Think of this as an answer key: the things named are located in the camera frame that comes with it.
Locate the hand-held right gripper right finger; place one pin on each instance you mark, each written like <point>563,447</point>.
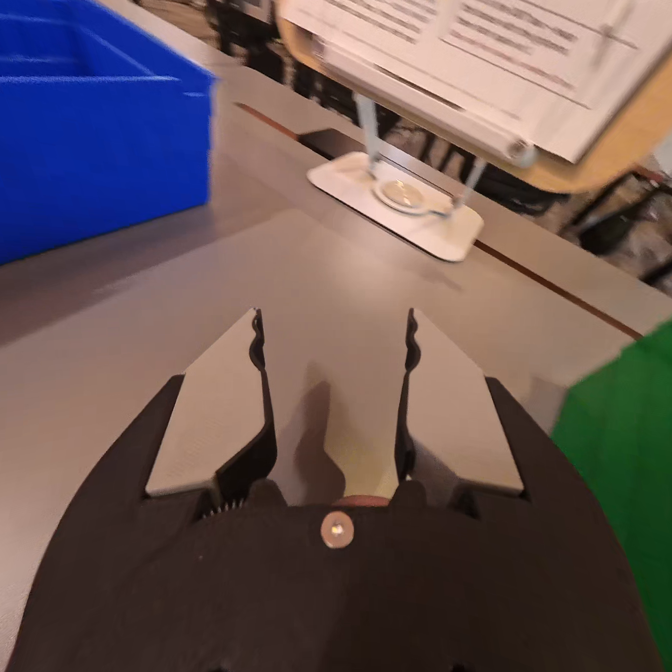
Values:
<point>456,420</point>

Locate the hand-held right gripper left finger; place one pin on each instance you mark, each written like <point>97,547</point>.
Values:
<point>215,420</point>

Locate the green plastic bin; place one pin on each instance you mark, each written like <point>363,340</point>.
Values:
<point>619,498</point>

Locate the blue plastic bin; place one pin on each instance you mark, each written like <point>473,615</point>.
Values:
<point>94,147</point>

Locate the printed instruction sheet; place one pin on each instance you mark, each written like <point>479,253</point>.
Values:
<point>472,52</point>

